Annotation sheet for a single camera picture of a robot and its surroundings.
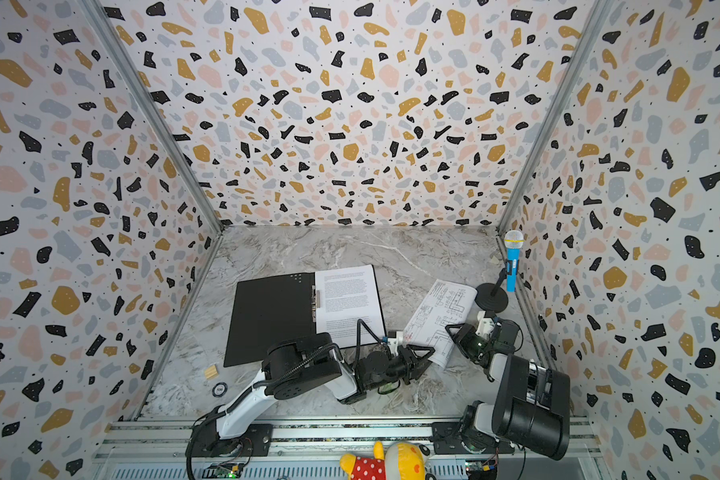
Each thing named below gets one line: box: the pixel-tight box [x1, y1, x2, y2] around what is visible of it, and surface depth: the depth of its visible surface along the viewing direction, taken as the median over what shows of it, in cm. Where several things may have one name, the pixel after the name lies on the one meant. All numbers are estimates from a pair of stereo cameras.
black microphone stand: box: [474, 268, 509, 313], surface depth 102 cm
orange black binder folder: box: [223, 264, 387, 367], surface depth 100 cm
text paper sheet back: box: [315, 264, 386, 349], surface depth 102 cm
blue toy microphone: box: [504, 230, 525, 292], surface depth 86 cm
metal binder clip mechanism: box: [311, 284, 321, 323], surface depth 102 cm
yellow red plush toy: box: [340, 441, 437, 480], surface depth 67 cm
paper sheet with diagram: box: [403, 279, 478, 368], surface depth 97 cm
